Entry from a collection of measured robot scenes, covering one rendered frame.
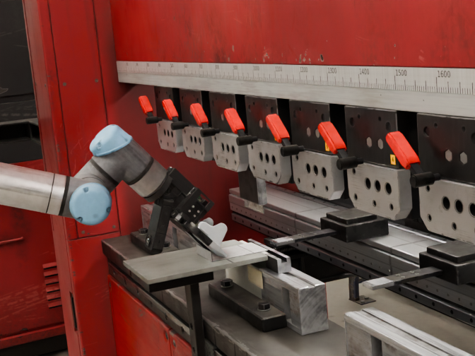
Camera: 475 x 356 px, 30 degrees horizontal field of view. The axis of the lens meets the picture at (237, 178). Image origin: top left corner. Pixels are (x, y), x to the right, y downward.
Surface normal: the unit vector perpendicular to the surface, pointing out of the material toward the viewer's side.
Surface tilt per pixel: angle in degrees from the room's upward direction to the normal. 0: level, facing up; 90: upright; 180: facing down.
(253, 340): 0
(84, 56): 90
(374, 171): 90
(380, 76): 90
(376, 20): 90
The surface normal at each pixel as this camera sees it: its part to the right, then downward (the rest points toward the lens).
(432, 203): -0.92, 0.15
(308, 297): 0.39, 0.13
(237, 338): -0.09, -0.98
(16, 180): 0.29, -0.27
